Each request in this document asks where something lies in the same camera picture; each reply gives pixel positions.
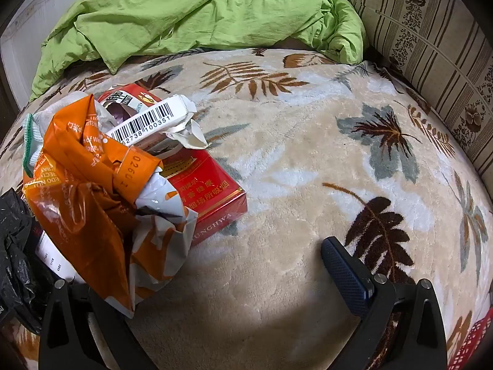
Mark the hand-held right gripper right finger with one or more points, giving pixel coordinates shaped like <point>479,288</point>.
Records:
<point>346,273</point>

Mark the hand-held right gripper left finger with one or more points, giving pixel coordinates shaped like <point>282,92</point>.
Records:
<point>104,316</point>

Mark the orange wrapper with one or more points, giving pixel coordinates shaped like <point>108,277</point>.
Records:
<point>77,185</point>

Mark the red mesh basket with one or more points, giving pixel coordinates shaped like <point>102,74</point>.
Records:
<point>475,341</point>

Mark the red cigarette pack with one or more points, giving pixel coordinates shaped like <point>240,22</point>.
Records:
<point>208,196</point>

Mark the black plastic bag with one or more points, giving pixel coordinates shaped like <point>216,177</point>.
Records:
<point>15,262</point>

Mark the leaf-print blanket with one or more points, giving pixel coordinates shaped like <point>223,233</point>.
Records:
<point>292,162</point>

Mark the grey sock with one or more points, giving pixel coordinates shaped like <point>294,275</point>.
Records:
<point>32,135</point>

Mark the striped floral pillow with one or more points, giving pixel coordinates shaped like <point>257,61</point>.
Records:
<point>423,27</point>

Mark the green quilt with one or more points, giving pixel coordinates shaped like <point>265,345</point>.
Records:
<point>173,15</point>

